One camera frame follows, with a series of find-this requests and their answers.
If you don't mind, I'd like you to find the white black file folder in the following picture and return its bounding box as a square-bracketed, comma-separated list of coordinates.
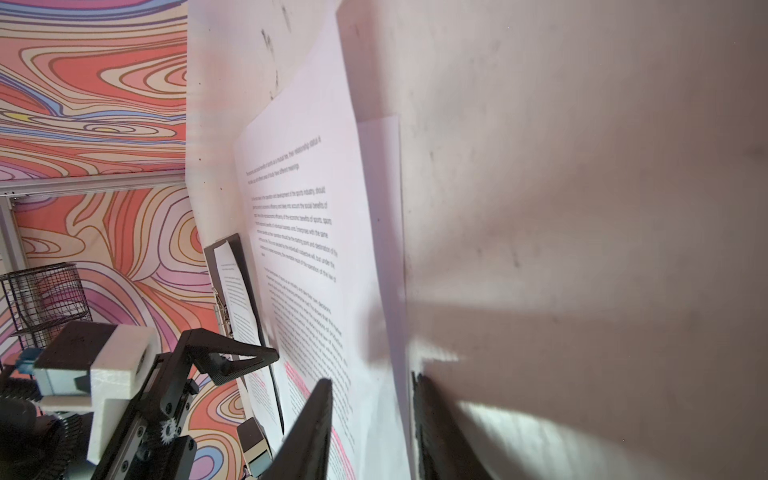
[204, 234, 284, 442]

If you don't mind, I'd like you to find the printed paper stack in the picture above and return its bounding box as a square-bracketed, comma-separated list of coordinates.
[234, 10, 411, 479]

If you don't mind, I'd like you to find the single printed paper sheet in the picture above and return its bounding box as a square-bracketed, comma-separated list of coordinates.
[213, 242, 283, 454]

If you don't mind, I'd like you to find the blue cream stapler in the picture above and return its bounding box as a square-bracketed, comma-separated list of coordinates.
[237, 418, 273, 479]

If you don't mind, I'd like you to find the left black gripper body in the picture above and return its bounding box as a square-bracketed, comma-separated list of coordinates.
[89, 328, 198, 479]

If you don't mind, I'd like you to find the left black wire basket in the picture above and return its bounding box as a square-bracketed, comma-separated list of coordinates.
[1, 262, 92, 349]

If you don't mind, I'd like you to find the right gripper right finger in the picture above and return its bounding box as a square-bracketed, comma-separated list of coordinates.
[411, 373, 491, 480]

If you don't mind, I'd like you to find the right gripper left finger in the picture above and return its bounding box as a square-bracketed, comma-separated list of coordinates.
[261, 378, 333, 480]

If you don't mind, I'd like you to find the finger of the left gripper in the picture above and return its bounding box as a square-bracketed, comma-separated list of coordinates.
[179, 329, 279, 386]

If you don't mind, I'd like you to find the aluminium frame rail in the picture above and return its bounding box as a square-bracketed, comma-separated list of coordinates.
[1, 171, 185, 198]

